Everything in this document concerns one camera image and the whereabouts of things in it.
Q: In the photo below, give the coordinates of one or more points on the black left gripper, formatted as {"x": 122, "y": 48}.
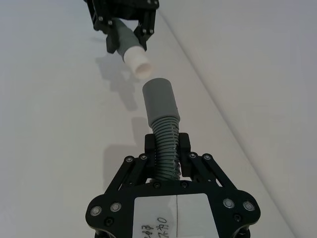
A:
{"x": 123, "y": 8}

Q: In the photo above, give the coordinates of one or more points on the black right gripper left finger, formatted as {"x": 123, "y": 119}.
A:
{"x": 133, "y": 171}

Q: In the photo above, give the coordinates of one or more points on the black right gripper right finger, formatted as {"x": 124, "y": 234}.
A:
{"x": 198, "y": 168}

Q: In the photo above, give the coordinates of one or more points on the grey and white pipe fitting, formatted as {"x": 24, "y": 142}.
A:
{"x": 135, "y": 53}

